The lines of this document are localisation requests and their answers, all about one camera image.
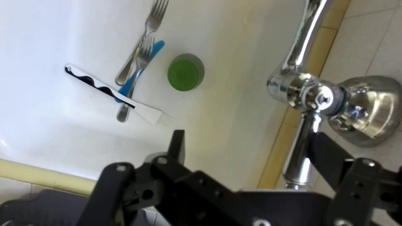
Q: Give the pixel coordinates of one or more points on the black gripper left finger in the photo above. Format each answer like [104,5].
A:
[176,148]

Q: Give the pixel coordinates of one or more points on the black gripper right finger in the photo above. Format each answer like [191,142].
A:
[329,158]

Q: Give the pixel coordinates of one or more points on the chrome tap handle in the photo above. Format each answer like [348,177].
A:
[315,99]

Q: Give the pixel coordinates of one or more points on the green plastic cup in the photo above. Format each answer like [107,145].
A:
[186,71]

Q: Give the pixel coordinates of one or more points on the white ceramic sink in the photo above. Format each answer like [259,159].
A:
[53,120]

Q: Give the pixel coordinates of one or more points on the silver fork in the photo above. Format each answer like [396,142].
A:
[151,25]

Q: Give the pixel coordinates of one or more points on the chrome faucet spout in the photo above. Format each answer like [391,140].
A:
[314,11]

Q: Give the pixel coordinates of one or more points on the blue handled fork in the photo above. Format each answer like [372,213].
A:
[146,51]

